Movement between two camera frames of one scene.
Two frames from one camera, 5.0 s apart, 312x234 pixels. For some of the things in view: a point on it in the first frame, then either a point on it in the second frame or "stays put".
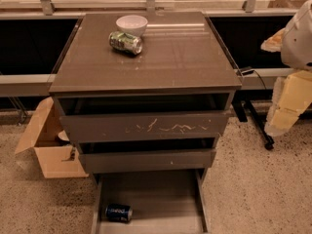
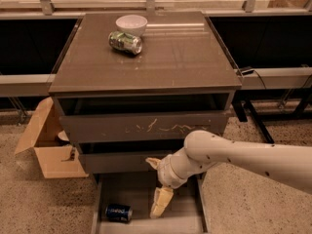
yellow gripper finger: (292, 96) -> (162, 195)
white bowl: (132, 23) stays put
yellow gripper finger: (274, 43) -> (154, 162)
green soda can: (127, 42) stays put
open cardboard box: (57, 157) stays put
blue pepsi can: (119, 213) stays put
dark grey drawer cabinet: (160, 110) stays put
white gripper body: (298, 44) -> (166, 174)
